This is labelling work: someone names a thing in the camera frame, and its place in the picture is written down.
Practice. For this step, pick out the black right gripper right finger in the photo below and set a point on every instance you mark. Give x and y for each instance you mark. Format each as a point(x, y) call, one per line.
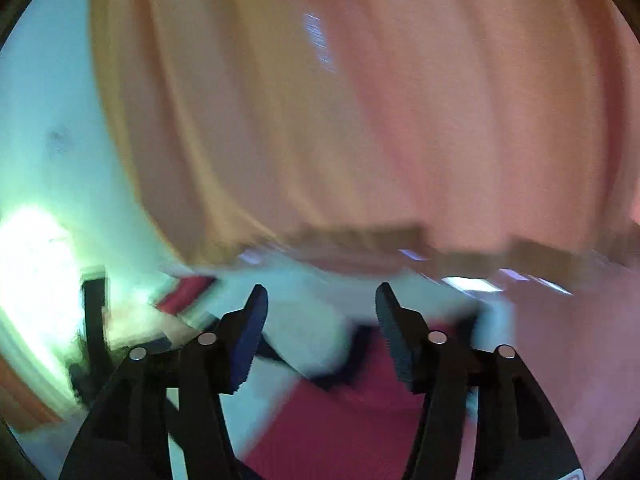
point(431, 364)

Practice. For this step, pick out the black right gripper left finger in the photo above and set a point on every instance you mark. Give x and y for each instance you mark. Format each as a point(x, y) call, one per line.
point(214, 363)

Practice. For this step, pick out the red white black knit sweater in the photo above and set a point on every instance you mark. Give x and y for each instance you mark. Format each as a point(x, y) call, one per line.
point(322, 400)

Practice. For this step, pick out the pink bed blanket white bows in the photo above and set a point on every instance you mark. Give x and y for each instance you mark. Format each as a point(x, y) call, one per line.
point(581, 342)

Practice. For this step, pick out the orange pink curtain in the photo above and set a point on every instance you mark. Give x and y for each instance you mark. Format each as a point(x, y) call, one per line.
point(477, 133)

